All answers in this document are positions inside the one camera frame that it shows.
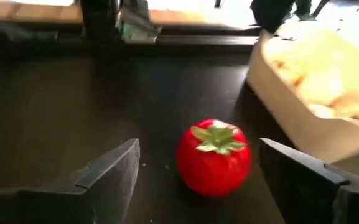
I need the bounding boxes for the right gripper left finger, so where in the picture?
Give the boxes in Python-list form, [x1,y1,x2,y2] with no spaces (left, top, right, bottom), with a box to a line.
[0,138,141,224]

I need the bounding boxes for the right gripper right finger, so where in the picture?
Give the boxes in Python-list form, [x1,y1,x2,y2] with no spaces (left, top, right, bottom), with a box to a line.
[259,138,359,224]

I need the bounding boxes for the red toy tomato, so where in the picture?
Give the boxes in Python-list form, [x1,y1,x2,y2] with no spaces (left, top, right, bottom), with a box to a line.
[175,118,253,198]

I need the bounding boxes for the white toy garlic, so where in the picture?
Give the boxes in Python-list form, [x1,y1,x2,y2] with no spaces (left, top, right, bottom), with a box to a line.
[297,70,345,105]

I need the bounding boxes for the white plastic basket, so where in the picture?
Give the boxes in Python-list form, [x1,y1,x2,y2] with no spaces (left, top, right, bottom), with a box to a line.
[246,18,359,164]

